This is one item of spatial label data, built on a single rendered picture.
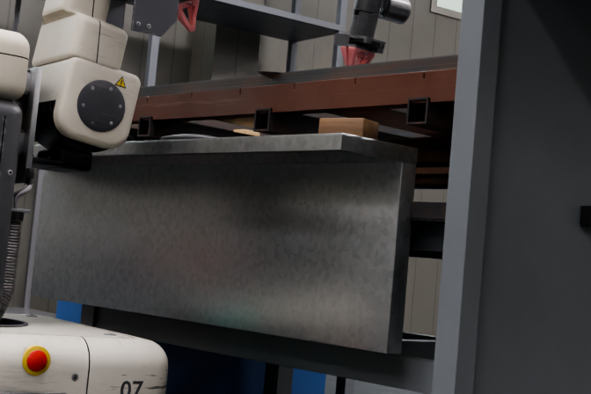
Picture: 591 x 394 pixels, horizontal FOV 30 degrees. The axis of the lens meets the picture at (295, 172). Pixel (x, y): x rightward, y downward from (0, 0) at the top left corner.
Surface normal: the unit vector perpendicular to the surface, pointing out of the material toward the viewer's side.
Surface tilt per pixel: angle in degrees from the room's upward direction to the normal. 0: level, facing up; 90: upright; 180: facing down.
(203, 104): 90
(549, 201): 90
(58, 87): 82
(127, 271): 90
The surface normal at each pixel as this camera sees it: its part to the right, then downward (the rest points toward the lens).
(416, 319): 0.57, -0.02
